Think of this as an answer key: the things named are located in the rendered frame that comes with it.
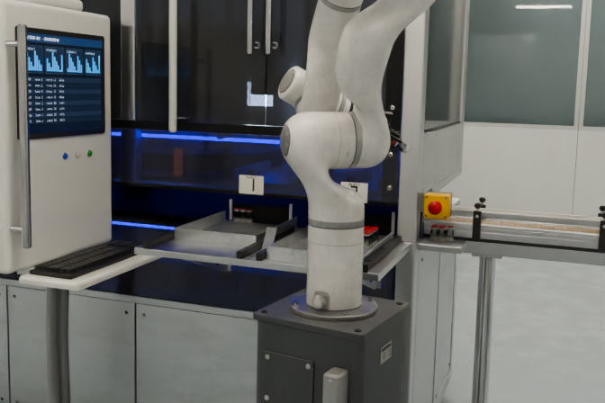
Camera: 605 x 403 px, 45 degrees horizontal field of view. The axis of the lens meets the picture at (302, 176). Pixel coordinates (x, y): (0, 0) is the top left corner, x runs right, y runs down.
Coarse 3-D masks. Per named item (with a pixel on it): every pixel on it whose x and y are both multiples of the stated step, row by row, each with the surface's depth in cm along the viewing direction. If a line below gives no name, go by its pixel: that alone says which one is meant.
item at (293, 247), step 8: (296, 232) 212; (304, 232) 219; (392, 232) 215; (280, 240) 200; (288, 240) 206; (296, 240) 212; (304, 240) 216; (384, 240) 206; (272, 248) 192; (280, 248) 191; (288, 248) 190; (296, 248) 205; (304, 248) 205; (376, 248) 198; (272, 256) 192; (280, 256) 191; (288, 256) 190; (296, 256) 190; (304, 256) 189; (368, 256) 190
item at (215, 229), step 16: (192, 224) 223; (208, 224) 234; (224, 224) 238; (240, 224) 239; (256, 224) 240; (272, 224) 240; (288, 224) 230; (192, 240) 212; (208, 240) 211; (224, 240) 209; (240, 240) 207; (256, 240) 206
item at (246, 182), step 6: (240, 180) 234; (246, 180) 233; (252, 180) 232; (258, 180) 231; (240, 186) 234; (246, 186) 233; (258, 186) 232; (240, 192) 234; (246, 192) 233; (252, 192) 233; (258, 192) 232
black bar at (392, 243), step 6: (390, 240) 210; (396, 240) 212; (384, 246) 202; (390, 246) 204; (378, 252) 195; (384, 252) 198; (372, 258) 188; (378, 258) 191; (366, 264) 181; (372, 264) 185; (366, 270) 181
